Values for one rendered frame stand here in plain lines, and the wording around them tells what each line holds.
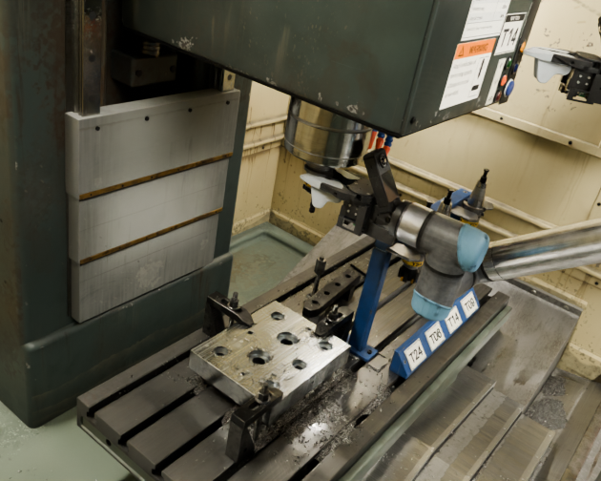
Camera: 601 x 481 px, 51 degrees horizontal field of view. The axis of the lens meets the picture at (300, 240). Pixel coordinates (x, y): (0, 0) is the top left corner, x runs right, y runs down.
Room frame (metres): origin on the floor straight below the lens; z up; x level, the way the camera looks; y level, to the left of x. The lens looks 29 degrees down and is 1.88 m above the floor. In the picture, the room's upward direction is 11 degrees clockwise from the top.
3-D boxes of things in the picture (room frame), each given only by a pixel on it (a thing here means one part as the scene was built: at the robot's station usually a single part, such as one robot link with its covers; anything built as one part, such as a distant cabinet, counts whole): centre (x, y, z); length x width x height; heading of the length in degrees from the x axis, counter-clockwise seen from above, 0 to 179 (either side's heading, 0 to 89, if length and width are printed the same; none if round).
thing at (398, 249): (1.26, -0.24, 1.21); 0.07 x 0.05 x 0.01; 58
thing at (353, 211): (1.08, -0.12, 1.38); 0.12 x 0.08 x 0.09; 62
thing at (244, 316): (1.21, 0.13, 0.97); 0.13 x 0.03 x 0.15; 58
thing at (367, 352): (1.29, -0.19, 1.05); 0.10 x 0.05 x 0.30; 58
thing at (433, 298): (1.02, -0.27, 1.29); 0.11 x 0.08 x 0.11; 145
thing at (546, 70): (1.25, -0.39, 1.67); 0.09 x 0.03 x 0.06; 88
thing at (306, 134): (1.13, -0.01, 1.52); 0.16 x 0.16 x 0.12
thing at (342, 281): (1.44, -0.11, 0.93); 0.26 x 0.05 x 0.06; 153
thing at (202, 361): (1.12, 0.01, 0.97); 0.29 x 0.23 x 0.05; 148
